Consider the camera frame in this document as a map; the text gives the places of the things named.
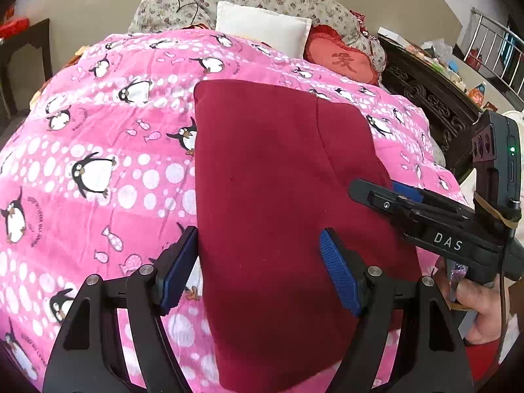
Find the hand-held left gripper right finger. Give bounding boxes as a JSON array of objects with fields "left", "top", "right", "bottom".
[{"left": 319, "top": 228, "right": 476, "bottom": 393}]

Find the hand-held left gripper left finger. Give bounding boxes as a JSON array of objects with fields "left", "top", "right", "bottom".
[{"left": 41, "top": 225, "right": 200, "bottom": 393}]

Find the pink penguin print blanket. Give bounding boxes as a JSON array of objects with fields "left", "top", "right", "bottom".
[{"left": 0, "top": 28, "right": 471, "bottom": 393}]

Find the metal railing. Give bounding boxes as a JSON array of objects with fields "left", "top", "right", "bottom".
[{"left": 471, "top": 7, "right": 524, "bottom": 103}]

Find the orange snack packet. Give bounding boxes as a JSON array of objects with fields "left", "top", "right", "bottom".
[{"left": 469, "top": 83, "right": 488, "bottom": 105}]

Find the person's right hand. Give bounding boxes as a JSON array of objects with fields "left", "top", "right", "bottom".
[{"left": 434, "top": 255, "right": 513, "bottom": 345}]

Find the white flat box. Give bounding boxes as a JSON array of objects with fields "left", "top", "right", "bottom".
[{"left": 377, "top": 27, "right": 410, "bottom": 47}]

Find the carved dark wooden cabinet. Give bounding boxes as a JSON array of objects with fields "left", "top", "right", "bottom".
[{"left": 379, "top": 35, "right": 488, "bottom": 181}]

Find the clear plastic bag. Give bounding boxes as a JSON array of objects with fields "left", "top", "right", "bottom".
[{"left": 421, "top": 39, "right": 453, "bottom": 62}]

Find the dark wooden side table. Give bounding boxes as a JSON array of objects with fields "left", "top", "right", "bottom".
[{"left": 0, "top": 18, "right": 52, "bottom": 119}]

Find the person's right forearm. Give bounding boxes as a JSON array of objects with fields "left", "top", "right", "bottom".
[{"left": 462, "top": 336, "right": 507, "bottom": 382}]

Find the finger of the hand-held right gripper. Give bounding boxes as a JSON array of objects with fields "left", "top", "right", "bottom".
[
  {"left": 392, "top": 180, "right": 476, "bottom": 214},
  {"left": 349, "top": 179, "right": 471, "bottom": 230}
]

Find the black cable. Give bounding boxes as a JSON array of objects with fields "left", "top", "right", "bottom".
[{"left": 493, "top": 229, "right": 516, "bottom": 373}]

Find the white pillow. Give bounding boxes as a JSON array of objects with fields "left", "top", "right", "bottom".
[{"left": 215, "top": 1, "right": 312, "bottom": 57}]

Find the dark red sweater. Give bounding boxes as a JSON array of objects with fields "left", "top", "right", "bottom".
[{"left": 193, "top": 79, "right": 422, "bottom": 393}]

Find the red heart cushion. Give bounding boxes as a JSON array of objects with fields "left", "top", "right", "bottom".
[{"left": 304, "top": 25, "right": 381, "bottom": 86}]

